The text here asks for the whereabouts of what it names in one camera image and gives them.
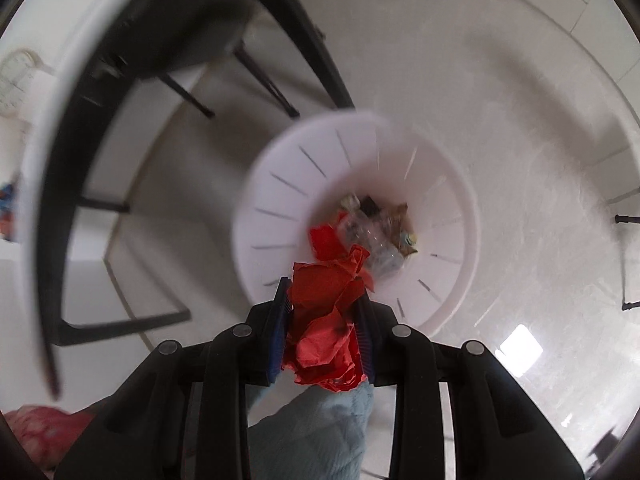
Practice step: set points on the white plastic bin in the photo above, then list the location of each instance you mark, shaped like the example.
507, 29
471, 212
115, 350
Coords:
280, 185

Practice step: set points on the light blue quilted cloth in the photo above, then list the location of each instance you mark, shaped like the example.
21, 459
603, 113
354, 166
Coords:
310, 435

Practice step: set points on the black metal stand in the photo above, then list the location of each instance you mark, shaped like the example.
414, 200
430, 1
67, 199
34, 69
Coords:
627, 218

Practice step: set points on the pink patterned clothing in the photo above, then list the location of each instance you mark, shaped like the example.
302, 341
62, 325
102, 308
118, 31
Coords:
35, 425

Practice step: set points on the dark brown wrapper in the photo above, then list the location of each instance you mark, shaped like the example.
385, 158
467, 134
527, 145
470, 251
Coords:
369, 205

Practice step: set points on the dark grey chair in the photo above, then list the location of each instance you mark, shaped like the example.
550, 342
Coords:
165, 20

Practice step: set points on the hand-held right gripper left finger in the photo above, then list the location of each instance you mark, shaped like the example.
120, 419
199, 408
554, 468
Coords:
279, 332

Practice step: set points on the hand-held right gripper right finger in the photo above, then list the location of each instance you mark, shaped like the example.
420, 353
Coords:
364, 342

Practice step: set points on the clear plastic bottle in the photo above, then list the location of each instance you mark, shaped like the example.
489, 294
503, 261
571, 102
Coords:
372, 242

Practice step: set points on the brown patterned wrapper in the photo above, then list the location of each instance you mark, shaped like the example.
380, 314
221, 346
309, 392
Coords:
402, 225

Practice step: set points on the red paper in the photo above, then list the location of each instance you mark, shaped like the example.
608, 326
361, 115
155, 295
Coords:
325, 330

